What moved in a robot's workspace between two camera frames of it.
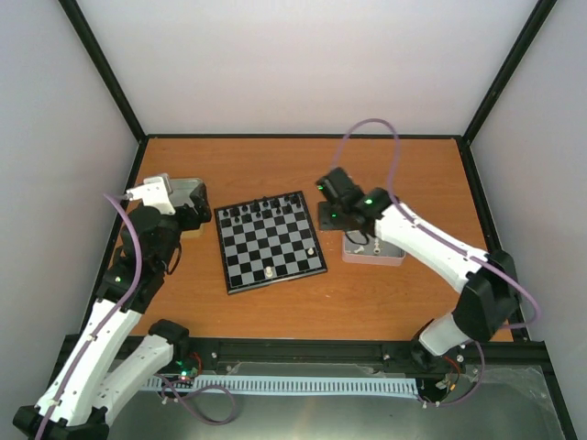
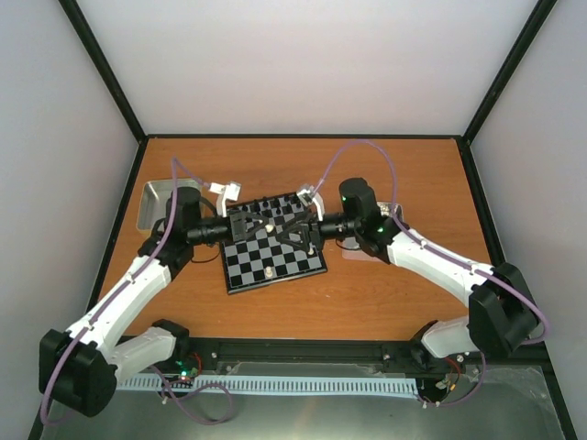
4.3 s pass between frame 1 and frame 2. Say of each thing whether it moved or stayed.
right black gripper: moved
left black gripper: moved
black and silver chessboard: stayed
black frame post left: stayed
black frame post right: stayed
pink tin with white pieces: stayed
